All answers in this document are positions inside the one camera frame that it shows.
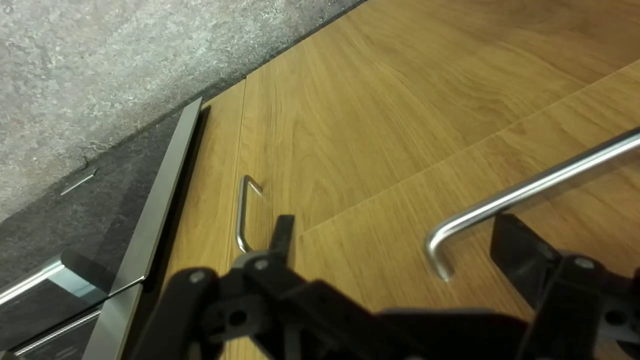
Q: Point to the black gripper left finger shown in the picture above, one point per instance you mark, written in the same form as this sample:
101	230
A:
253	300

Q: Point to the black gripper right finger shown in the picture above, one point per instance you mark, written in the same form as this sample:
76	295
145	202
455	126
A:
586	307

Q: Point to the white drawer with wooden face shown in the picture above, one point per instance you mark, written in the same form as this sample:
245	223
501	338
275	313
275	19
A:
386	233

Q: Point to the wooden cabinet door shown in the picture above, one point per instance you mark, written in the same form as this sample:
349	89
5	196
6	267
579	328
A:
401	87

